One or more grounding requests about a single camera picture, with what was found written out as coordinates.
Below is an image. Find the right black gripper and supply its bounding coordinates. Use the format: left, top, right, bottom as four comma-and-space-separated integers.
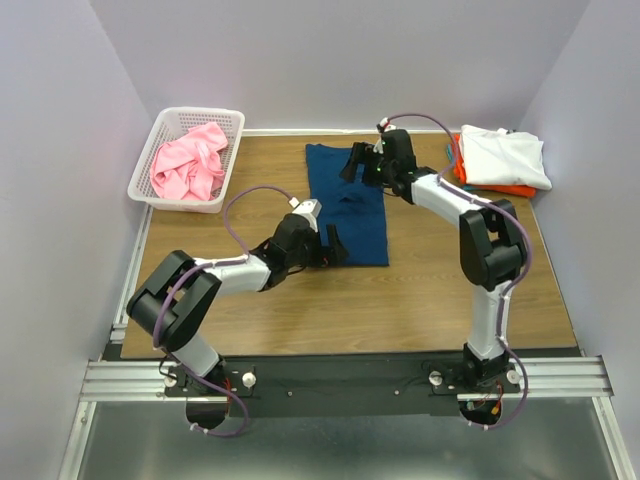
338, 142, 394, 190

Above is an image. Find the dark blue printed t-shirt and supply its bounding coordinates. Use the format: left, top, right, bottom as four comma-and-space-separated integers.
305, 144, 390, 267

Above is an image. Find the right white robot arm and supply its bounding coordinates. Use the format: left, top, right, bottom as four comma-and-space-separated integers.
340, 129, 531, 392

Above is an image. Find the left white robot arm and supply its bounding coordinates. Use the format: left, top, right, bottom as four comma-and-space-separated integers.
126, 213, 350, 398

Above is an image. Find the teal folded t-shirt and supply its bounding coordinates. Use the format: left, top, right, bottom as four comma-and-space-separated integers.
446, 144, 478, 191

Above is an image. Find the orange folded t-shirt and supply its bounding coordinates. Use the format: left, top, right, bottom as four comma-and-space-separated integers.
446, 143, 537, 199

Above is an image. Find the white folded t-shirt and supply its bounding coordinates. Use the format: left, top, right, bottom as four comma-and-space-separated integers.
458, 124, 552, 191

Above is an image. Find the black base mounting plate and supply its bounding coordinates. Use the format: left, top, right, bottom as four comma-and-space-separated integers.
162, 352, 510, 426

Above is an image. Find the pink t-shirt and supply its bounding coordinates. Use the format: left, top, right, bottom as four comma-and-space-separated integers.
150, 122, 228, 202

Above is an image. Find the white plastic laundry basket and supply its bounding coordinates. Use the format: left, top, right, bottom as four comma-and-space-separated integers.
127, 106, 245, 214

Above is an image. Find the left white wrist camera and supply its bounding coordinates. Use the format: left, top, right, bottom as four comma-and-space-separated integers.
289, 197, 322, 222

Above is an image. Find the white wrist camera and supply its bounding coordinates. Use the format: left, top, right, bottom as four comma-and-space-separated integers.
376, 117, 396, 134
289, 197, 322, 222

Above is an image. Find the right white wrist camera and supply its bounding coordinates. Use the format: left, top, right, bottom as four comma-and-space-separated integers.
376, 117, 396, 134

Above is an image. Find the left aluminium side rail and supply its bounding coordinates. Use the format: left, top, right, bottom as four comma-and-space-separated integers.
109, 206, 153, 344

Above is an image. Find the aluminium frame rail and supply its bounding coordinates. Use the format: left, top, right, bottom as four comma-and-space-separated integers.
80, 357, 613, 402

